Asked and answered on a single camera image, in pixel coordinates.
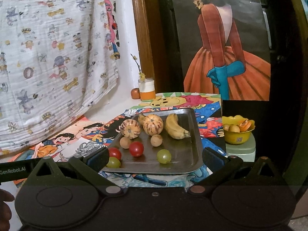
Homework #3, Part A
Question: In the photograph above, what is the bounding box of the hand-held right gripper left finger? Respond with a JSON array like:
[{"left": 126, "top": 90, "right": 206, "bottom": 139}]
[{"left": 31, "top": 147, "right": 123, "bottom": 196}]

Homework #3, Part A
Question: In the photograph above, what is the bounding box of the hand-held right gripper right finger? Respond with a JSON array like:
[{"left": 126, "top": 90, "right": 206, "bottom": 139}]
[{"left": 190, "top": 147, "right": 287, "bottom": 196}]

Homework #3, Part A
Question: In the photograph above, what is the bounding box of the green grape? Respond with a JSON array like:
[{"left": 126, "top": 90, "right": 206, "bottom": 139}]
[
  {"left": 105, "top": 157, "right": 121, "bottom": 169},
  {"left": 157, "top": 149, "right": 172, "bottom": 164}
]

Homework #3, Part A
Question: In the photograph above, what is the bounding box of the red cherry tomato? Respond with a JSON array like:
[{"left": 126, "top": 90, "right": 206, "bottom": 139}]
[
  {"left": 108, "top": 147, "right": 122, "bottom": 160},
  {"left": 129, "top": 141, "right": 144, "bottom": 157}
]

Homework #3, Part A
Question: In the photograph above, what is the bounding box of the metal tray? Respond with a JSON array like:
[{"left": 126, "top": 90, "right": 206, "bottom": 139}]
[{"left": 100, "top": 108, "right": 203, "bottom": 175}]

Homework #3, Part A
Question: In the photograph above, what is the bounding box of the striped pepino melon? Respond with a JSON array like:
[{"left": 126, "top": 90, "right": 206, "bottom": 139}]
[
  {"left": 143, "top": 114, "right": 164, "bottom": 136},
  {"left": 120, "top": 119, "right": 141, "bottom": 139}
]

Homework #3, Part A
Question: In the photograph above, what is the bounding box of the yellow banana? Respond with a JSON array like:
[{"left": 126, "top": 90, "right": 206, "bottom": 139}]
[{"left": 165, "top": 113, "right": 191, "bottom": 140}]

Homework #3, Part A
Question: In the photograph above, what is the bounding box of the person's left hand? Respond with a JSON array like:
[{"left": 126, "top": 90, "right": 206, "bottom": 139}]
[{"left": 0, "top": 190, "right": 15, "bottom": 231}]

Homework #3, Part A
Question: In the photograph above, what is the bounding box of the pale green stool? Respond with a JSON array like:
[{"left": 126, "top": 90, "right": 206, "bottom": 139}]
[{"left": 225, "top": 135, "right": 256, "bottom": 162}]

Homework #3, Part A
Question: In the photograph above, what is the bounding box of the yellow plastic bowl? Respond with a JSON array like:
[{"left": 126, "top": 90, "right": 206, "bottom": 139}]
[{"left": 222, "top": 115, "right": 255, "bottom": 145}]

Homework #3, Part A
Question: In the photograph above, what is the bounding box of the orange peel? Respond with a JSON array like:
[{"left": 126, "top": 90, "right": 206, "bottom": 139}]
[{"left": 239, "top": 118, "right": 252, "bottom": 132}]

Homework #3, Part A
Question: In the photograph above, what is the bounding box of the yellow bear drawing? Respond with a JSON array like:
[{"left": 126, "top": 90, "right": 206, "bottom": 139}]
[{"left": 138, "top": 92, "right": 222, "bottom": 109}]

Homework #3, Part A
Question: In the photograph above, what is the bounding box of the white and orange cup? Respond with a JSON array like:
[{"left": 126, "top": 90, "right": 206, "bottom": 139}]
[{"left": 138, "top": 78, "right": 156, "bottom": 101}]

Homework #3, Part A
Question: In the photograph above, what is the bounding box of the yellow flower twig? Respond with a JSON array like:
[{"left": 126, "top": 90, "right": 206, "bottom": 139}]
[{"left": 130, "top": 53, "right": 146, "bottom": 81}]

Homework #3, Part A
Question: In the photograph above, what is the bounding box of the white printed blanket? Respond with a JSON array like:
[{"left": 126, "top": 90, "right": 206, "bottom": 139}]
[{"left": 0, "top": 0, "right": 119, "bottom": 157}]

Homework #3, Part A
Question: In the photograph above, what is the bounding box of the wall poster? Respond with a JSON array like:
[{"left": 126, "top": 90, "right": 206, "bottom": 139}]
[{"left": 168, "top": 0, "right": 271, "bottom": 101}]

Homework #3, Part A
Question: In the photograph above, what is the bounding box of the pink cartoon wall sticker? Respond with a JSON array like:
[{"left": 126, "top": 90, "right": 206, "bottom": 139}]
[{"left": 103, "top": 0, "right": 121, "bottom": 60}]

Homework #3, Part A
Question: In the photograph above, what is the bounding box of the brown wooden door frame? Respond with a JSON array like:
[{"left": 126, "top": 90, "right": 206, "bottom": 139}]
[{"left": 130, "top": 0, "right": 156, "bottom": 94}]

